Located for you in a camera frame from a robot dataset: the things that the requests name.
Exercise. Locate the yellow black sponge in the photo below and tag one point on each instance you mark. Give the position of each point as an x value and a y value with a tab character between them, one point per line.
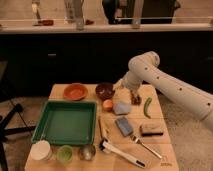
151	130

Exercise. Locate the wooden stick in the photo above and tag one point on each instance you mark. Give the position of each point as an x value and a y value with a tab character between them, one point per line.
103	128

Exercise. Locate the white cup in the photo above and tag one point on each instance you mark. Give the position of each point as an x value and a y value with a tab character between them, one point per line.
41	150

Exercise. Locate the silver metal cup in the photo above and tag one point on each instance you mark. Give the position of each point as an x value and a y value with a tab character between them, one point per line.
87	152

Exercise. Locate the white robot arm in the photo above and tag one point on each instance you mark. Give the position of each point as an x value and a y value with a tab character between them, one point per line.
144	67

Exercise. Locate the orange round fruit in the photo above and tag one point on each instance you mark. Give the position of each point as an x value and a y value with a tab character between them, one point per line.
107	105

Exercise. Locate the black cabinet counter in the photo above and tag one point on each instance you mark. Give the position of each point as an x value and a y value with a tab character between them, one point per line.
38	58

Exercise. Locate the green plastic tray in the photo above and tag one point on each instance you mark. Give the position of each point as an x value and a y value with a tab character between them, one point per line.
66	123

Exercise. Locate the white handled brush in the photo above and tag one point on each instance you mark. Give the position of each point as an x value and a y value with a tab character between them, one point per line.
104	144

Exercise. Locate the green cup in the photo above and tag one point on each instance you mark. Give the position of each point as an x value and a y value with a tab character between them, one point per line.
64	154

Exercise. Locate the orange bowl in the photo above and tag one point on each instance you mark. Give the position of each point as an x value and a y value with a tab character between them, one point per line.
75	92

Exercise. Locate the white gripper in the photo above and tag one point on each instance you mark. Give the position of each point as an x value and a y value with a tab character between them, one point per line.
118	85

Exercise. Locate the blue sponge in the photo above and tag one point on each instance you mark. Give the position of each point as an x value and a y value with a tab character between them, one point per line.
124	126

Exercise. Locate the dark brown bowl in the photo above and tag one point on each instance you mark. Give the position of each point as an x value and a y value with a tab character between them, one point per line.
104	91

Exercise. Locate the grey-blue cloth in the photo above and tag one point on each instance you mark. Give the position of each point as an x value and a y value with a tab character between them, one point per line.
121	108

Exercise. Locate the silver fork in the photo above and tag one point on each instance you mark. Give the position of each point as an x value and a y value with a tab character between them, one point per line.
138	141

